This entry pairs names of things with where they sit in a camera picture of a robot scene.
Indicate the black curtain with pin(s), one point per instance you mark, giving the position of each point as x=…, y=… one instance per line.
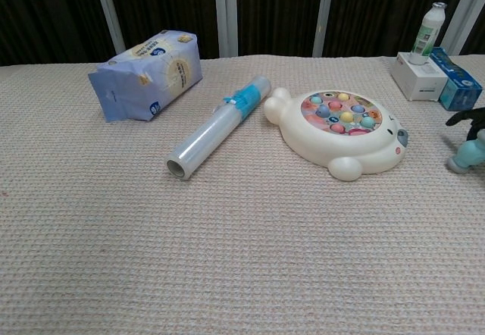
x=170, y=5

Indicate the white fish toy game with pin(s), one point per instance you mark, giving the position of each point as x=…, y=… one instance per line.
x=314, y=145

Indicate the beige woven tablecloth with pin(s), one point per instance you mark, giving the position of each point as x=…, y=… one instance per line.
x=189, y=244

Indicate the clear plastic wrap roll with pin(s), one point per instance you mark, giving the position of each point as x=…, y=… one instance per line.
x=212, y=130

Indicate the white cardboard box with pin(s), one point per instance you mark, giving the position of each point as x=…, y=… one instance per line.
x=417, y=81

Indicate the lavender tissue pack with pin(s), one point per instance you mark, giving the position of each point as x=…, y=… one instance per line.
x=151, y=73

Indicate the white plastic bottle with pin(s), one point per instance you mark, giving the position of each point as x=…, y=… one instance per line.
x=428, y=32

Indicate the white frame post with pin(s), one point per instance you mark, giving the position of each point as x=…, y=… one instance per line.
x=326, y=13
x=464, y=13
x=226, y=13
x=108, y=13

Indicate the blue cardboard box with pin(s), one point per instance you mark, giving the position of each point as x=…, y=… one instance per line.
x=460, y=88

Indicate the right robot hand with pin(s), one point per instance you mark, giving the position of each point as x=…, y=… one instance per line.
x=478, y=117

